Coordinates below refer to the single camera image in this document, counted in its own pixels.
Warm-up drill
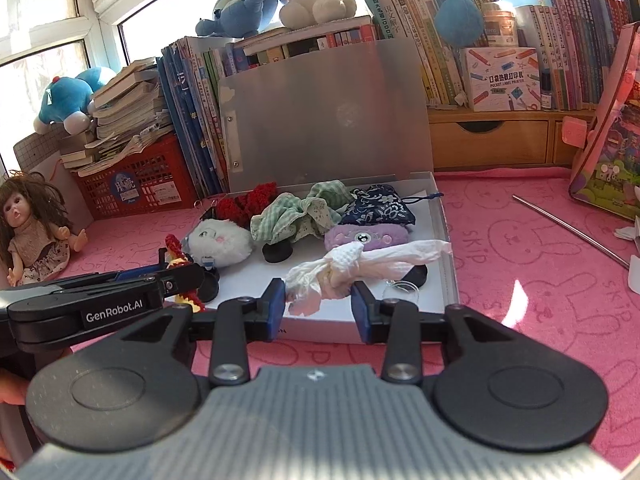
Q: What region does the row of upright books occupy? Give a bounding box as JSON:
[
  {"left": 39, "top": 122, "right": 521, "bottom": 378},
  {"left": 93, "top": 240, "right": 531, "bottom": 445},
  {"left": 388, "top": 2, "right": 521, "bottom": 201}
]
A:
[{"left": 156, "top": 0, "right": 637, "bottom": 198}]

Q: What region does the red plastic basket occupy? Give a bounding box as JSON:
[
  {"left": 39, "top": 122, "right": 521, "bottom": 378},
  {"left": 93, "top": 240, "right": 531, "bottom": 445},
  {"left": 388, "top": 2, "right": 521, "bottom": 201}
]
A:
[{"left": 73, "top": 134, "right": 198, "bottom": 220}]

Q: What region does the metal rod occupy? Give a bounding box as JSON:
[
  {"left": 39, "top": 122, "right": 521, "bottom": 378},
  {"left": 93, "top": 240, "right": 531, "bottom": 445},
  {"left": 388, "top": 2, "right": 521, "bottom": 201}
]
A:
[{"left": 512, "top": 194, "right": 630, "bottom": 270}]

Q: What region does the clear glass cup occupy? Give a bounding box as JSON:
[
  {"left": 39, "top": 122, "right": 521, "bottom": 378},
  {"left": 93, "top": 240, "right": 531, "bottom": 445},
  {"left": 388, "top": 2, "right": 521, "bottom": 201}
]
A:
[{"left": 383, "top": 281, "right": 420, "bottom": 304}]

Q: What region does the black puck left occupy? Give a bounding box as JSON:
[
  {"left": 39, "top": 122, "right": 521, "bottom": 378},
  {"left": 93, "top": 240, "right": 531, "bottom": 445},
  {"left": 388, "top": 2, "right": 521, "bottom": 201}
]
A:
[{"left": 198, "top": 268, "right": 219, "bottom": 304}]

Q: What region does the large blue plush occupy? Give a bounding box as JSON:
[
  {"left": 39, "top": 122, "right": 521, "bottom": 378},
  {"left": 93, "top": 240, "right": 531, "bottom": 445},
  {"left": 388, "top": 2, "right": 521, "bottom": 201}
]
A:
[{"left": 382, "top": 0, "right": 494, "bottom": 49}]

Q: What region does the doll with brown hair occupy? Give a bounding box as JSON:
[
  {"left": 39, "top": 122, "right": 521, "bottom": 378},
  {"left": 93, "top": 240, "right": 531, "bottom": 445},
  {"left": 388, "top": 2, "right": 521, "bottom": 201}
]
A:
[{"left": 1, "top": 172, "right": 88, "bottom": 287}]

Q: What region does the blue doraemon plush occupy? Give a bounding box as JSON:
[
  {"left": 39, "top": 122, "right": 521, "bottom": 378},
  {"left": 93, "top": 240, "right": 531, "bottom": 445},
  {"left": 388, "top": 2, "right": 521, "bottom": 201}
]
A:
[{"left": 34, "top": 67, "right": 116, "bottom": 136}]

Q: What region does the person's right hand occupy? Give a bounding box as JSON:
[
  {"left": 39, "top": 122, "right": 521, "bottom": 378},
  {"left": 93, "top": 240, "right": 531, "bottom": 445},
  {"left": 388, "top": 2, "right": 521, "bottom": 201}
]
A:
[{"left": 0, "top": 366, "right": 32, "bottom": 461}]

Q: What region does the blue patterned pouch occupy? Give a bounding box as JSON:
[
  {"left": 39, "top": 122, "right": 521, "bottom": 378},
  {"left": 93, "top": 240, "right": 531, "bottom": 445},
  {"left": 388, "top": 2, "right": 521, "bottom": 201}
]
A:
[{"left": 338, "top": 183, "right": 444, "bottom": 226}]

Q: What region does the green checkered scrunchie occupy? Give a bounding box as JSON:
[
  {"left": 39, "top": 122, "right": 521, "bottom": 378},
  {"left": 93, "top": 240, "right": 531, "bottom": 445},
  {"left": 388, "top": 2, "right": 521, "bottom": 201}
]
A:
[{"left": 250, "top": 180, "right": 354, "bottom": 245}]

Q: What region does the black round puck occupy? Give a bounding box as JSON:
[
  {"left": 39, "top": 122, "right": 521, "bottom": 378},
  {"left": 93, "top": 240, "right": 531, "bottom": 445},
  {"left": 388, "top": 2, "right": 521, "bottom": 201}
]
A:
[{"left": 262, "top": 240, "right": 293, "bottom": 263}]

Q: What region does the white open cardboard box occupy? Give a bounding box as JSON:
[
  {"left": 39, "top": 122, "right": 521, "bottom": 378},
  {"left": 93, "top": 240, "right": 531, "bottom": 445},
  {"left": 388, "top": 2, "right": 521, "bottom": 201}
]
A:
[{"left": 206, "top": 38, "right": 459, "bottom": 344}]

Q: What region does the purple plush toy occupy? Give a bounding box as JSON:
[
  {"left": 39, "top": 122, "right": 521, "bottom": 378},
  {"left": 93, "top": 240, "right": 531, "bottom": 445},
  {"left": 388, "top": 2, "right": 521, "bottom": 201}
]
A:
[{"left": 324, "top": 223, "right": 409, "bottom": 252}]

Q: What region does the pink cartoon bag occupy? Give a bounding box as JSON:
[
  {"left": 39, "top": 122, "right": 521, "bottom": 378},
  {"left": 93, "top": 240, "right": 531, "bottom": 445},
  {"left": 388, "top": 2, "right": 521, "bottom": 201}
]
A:
[{"left": 568, "top": 22, "right": 639, "bottom": 220}]

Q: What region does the red knitted item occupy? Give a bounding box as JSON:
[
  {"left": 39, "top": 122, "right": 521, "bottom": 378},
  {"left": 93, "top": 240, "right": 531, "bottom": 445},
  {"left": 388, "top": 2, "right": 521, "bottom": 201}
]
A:
[{"left": 214, "top": 182, "right": 279, "bottom": 229}]

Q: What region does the stack of books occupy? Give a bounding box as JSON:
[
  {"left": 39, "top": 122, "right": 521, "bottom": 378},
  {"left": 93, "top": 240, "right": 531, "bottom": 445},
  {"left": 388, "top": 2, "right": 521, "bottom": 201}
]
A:
[{"left": 58, "top": 58, "right": 174, "bottom": 177}]

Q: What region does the white tissue bundle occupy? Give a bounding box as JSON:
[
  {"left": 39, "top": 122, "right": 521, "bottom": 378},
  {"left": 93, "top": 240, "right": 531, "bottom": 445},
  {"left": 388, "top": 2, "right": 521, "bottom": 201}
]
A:
[{"left": 284, "top": 240, "right": 452, "bottom": 316}]

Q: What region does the red yellow keychain toy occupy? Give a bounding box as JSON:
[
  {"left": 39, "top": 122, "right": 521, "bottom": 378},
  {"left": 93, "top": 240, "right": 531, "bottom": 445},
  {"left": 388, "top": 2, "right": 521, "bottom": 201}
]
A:
[{"left": 160, "top": 234, "right": 204, "bottom": 313}]

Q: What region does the white colourful card box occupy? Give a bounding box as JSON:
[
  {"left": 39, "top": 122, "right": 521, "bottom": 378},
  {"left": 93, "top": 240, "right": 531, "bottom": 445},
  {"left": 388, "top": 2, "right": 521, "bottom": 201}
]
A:
[{"left": 461, "top": 47, "right": 541, "bottom": 112}]

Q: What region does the wooden drawer organizer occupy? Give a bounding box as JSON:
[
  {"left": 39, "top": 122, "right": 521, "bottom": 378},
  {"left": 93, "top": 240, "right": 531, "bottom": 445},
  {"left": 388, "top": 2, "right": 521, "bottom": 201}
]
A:
[{"left": 428, "top": 108, "right": 593, "bottom": 171}]

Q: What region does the black puck right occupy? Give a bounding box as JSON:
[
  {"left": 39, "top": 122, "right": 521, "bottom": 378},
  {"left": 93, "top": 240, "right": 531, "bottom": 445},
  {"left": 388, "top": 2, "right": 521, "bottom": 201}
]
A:
[{"left": 402, "top": 264, "right": 428, "bottom": 288}]

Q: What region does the white plush toy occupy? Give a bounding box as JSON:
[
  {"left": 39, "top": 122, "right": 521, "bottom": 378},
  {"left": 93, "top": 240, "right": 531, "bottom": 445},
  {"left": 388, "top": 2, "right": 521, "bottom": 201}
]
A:
[{"left": 182, "top": 219, "right": 254, "bottom": 269}]

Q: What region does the blue bear plush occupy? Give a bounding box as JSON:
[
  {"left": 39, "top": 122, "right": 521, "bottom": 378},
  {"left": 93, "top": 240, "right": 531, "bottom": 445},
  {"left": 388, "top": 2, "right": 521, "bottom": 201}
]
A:
[{"left": 195, "top": 0, "right": 280, "bottom": 39}]

